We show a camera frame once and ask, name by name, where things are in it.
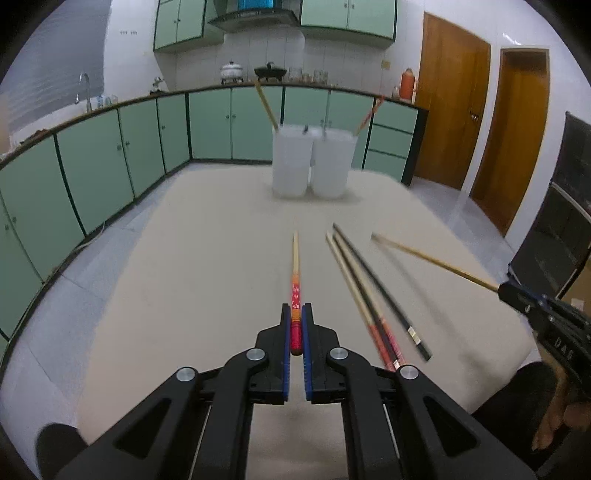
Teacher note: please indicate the glass jars on counter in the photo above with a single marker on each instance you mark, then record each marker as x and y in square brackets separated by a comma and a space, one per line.
[316, 77]

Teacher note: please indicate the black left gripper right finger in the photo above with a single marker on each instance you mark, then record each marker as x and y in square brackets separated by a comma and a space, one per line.
[399, 425]

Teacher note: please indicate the black glass cabinet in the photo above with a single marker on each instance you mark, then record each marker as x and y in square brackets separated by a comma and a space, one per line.
[557, 246]

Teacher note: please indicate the orange thermos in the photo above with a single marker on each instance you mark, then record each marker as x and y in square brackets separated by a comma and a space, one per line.
[408, 86]

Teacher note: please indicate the green cabinet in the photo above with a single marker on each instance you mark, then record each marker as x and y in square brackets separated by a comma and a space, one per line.
[367, 22]
[181, 25]

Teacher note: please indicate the green lower kitchen cabinets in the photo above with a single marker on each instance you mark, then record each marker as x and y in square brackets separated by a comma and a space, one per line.
[72, 180]

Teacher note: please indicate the green upper left cabinet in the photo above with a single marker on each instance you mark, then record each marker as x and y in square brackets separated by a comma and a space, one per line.
[181, 25]

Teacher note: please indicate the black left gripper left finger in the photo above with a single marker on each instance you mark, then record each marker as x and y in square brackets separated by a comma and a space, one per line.
[195, 425]

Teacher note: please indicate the chrome sink faucet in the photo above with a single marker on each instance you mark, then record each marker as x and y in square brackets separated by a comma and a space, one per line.
[84, 92]

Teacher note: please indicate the white plastic container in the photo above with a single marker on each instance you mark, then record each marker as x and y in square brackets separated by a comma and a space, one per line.
[292, 151]
[331, 159]

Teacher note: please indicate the grey window blind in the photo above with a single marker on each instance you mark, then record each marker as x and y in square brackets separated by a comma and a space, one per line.
[44, 76]

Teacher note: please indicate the person's right hand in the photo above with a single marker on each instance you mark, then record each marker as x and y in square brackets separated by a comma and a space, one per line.
[562, 410]

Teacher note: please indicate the black wok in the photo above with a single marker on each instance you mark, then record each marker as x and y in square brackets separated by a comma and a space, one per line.
[270, 73]

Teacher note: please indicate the red patterned wooden chopstick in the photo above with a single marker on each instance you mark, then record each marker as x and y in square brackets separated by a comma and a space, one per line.
[377, 104]

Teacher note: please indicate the plain wooden chopstick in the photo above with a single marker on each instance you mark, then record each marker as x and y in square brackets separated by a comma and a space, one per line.
[266, 105]

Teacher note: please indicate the light wooden chopstick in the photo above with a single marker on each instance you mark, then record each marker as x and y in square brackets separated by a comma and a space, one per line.
[437, 262]

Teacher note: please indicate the black range hood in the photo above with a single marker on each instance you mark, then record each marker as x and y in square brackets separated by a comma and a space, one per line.
[241, 20]

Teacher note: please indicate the left white plastic container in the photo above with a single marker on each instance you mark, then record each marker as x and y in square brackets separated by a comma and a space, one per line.
[292, 151]

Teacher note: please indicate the white cooking pot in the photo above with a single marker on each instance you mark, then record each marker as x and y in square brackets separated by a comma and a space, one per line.
[232, 73]

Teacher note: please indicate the dark red handled chopstick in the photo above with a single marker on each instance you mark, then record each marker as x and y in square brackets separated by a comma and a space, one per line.
[376, 312]

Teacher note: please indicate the brown wooden door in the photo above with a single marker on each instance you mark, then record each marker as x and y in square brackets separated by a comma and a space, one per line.
[515, 136]
[453, 85]

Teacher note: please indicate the black chopstick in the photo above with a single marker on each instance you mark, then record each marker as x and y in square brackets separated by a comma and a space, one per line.
[389, 299]

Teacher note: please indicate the red orange chopstick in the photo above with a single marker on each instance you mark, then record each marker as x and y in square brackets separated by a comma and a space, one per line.
[296, 338]

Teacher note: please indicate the blue box on hood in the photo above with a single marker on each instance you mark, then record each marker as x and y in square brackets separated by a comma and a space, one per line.
[257, 4]

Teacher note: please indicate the right white plastic container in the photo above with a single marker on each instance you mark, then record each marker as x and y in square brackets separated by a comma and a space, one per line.
[331, 159]

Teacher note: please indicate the green upper right cabinet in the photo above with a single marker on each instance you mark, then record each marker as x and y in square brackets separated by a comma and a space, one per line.
[367, 22]

